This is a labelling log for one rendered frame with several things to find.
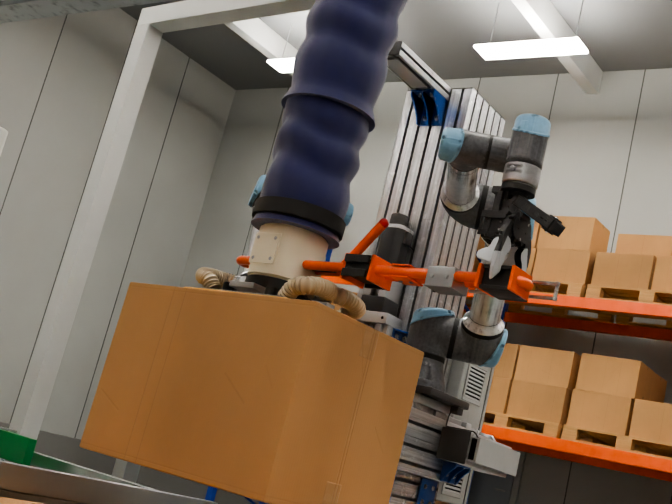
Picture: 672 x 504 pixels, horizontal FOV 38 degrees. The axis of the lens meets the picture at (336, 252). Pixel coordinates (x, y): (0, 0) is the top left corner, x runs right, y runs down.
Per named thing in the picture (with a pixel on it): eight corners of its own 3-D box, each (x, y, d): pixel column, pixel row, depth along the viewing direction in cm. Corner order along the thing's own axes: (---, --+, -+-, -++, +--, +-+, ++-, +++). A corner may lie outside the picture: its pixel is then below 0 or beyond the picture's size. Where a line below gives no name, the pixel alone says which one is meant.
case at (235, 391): (78, 446, 223) (129, 281, 232) (201, 475, 252) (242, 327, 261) (263, 502, 184) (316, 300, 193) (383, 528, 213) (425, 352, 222)
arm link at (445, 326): (404, 353, 278) (414, 307, 281) (450, 363, 276) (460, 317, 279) (403, 346, 266) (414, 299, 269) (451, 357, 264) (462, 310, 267)
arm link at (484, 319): (449, 342, 280) (486, 176, 251) (501, 353, 278) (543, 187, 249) (444, 367, 270) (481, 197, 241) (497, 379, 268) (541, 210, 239)
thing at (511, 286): (473, 286, 192) (478, 262, 193) (491, 297, 197) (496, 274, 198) (510, 289, 186) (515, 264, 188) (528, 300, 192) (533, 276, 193)
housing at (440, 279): (422, 285, 201) (427, 264, 202) (439, 294, 206) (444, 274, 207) (450, 287, 196) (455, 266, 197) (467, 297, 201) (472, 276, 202)
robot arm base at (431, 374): (407, 390, 279) (415, 357, 282) (453, 399, 270) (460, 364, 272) (380, 379, 268) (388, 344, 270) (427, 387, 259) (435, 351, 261)
